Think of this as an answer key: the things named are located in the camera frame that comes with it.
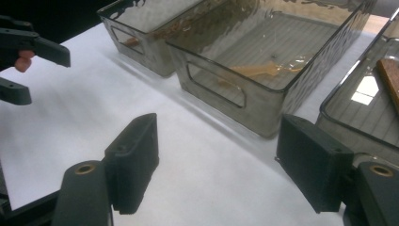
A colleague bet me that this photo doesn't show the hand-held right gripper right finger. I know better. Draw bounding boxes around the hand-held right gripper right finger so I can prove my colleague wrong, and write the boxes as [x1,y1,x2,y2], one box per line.
[275,113,356,214]

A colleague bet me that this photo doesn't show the translucent amber plastic spoon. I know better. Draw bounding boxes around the translucent amber plastic spoon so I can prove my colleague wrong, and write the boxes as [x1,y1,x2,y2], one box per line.
[230,56,310,79]

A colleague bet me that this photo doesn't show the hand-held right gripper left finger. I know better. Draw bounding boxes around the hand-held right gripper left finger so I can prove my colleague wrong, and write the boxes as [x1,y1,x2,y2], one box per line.
[104,112,160,216]

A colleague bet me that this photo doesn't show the smoky transparent plastic bin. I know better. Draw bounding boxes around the smoky transparent plastic bin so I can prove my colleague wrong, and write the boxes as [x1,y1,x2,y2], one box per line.
[314,8,399,164]
[97,0,201,78]
[166,0,375,138]

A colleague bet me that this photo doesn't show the white table cover sheet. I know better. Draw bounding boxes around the white table cover sheet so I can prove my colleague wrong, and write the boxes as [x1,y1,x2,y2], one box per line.
[0,23,399,226]

